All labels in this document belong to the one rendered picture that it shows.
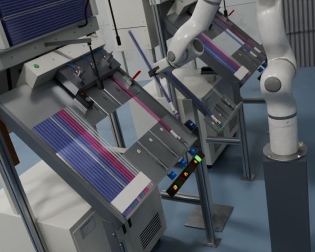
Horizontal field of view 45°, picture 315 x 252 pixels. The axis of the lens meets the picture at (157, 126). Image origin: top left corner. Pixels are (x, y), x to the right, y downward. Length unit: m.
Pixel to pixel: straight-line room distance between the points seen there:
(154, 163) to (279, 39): 0.74
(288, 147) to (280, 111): 0.18
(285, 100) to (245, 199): 1.23
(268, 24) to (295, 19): 3.42
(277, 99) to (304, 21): 3.42
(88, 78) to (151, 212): 0.89
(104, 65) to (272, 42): 0.81
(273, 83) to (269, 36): 0.18
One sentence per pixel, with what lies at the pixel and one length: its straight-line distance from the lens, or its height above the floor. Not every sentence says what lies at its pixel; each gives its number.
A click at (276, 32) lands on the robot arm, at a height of 1.25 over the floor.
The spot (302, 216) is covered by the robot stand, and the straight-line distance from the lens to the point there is 1.91.
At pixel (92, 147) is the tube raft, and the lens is 1.63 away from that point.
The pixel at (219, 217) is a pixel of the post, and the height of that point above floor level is 0.01.
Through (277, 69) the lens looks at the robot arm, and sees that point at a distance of 1.57.
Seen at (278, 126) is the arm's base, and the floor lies 0.85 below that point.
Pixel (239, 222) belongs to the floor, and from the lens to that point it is 2.54.
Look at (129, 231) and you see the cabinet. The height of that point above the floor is 0.31.
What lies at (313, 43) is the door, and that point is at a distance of 5.07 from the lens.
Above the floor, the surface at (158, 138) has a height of 0.81.
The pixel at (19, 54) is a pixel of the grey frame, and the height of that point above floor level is 1.34.
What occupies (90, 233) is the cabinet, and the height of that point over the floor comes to 0.51.
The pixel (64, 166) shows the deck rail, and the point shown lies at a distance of 1.53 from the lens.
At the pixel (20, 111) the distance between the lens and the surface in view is 1.64.
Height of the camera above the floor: 1.61
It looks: 24 degrees down
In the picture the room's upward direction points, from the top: 12 degrees counter-clockwise
